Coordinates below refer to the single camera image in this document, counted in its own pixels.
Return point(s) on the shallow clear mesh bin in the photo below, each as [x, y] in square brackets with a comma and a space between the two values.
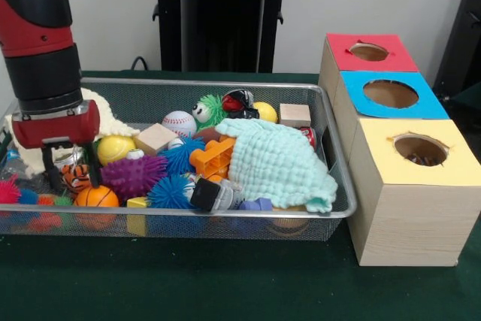
[332, 186]

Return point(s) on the mint green cloth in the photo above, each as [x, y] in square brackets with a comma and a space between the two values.
[282, 162]

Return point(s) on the orange toy basketball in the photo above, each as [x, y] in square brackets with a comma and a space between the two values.
[96, 198]

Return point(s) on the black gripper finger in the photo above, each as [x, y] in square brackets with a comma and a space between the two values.
[54, 171]
[93, 163]

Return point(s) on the orange striped tiger toy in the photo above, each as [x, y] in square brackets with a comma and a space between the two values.
[76, 177]

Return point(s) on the multicolour cartoon print cloth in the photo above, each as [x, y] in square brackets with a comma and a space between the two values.
[421, 159]

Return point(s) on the cream yellow cloth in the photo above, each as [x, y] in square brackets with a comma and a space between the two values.
[109, 118]

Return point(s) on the yellow ball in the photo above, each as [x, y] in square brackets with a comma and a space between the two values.
[265, 112]
[114, 150]

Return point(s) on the orange plastic toy brick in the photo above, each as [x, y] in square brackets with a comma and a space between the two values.
[213, 157]

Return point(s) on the black chair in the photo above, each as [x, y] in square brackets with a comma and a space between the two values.
[462, 35]

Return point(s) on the small wooden cube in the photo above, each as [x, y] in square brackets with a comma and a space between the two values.
[294, 115]

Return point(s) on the wooden box with three holes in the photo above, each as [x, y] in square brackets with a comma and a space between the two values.
[413, 216]

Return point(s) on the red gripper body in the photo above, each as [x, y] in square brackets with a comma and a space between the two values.
[56, 129]

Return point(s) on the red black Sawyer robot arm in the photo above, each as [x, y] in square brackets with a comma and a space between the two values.
[37, 43]

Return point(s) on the pink spiky ball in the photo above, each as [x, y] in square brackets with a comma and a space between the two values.
[9, 190]

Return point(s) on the green spiky ball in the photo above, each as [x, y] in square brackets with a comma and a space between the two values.
[213, 109]

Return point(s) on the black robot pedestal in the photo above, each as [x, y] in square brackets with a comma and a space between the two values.
[218, 20]

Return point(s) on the white toy baseball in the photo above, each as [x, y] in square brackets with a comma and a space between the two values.
[178, 124]

